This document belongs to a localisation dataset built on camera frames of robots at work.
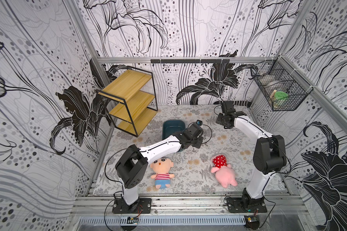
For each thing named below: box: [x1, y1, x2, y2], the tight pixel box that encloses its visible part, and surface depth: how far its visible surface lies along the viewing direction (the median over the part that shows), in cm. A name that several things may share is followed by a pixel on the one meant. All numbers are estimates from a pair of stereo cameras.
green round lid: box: [274, 90, 289, 100], surface depth 80 cm
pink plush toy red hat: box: [210, 154, 238, 189], surface depth 80 cm
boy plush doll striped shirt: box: [149, 156, 175, 190], surface depth 80 cm
